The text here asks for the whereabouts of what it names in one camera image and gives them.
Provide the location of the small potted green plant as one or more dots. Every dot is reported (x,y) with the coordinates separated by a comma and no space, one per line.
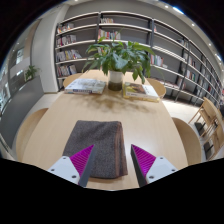
(31,71)

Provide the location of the slatted wooden chair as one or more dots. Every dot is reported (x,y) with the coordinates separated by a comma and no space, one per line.
(210,116)

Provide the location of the white cover book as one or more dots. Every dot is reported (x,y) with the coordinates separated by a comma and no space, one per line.
(85,86)

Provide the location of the yellow cover book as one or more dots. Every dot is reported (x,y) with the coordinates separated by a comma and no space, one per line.
(140,90)

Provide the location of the dark metal bookshelf unit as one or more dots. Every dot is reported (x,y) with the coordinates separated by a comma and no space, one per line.
(133,30)

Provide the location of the green plant in glass vase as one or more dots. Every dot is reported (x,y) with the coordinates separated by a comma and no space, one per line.
(116,60)

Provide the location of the grey low counter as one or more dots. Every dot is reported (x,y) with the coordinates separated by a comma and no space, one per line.
(16,110)

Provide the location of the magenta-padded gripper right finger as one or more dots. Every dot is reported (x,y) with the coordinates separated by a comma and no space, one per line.
(160,166)

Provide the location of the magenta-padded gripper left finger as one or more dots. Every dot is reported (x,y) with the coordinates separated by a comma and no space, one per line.
(63,167)

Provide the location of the zigzag striped grey towel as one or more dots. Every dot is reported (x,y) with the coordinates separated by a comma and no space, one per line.
(100,140)

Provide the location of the ceiling spot lights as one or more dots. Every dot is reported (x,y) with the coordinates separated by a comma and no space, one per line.
(177,10)

